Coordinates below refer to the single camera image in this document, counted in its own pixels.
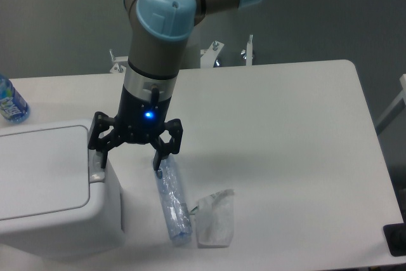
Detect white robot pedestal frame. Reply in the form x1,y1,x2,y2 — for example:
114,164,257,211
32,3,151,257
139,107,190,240
109,34,256,74

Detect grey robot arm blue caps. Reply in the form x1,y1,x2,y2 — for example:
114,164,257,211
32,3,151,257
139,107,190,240
88,0,262,170

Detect black clamp at table edge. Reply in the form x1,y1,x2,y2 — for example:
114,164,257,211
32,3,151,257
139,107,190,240
383,223,405,257

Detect clear empty plastic bottle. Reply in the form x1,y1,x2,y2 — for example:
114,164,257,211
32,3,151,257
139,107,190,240
155,155,193,246

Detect white push-lid trash can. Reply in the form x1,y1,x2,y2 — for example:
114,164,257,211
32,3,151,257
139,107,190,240
1,119,125,258

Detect crumpled clear plastic bag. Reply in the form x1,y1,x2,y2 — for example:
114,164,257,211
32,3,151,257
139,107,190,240
193,189,235,249

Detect white frame at right edge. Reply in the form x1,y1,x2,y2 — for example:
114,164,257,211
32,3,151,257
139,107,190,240
375,74,405,135

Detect blue labelled water bottle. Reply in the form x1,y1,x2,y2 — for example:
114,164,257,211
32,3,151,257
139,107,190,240
1,75,30,124

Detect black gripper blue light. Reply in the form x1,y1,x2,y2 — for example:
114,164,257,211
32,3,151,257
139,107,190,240
88,88,183,171

